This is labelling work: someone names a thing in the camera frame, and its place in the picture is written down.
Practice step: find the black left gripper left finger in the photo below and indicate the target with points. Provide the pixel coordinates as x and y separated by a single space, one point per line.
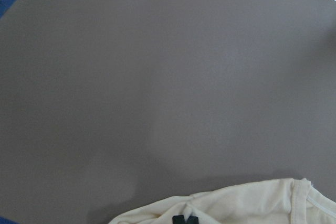
178 219

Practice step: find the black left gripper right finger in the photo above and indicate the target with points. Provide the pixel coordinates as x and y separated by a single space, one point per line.
192 220

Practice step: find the cream long sleeve shirt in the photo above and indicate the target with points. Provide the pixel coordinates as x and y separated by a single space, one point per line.
285 200

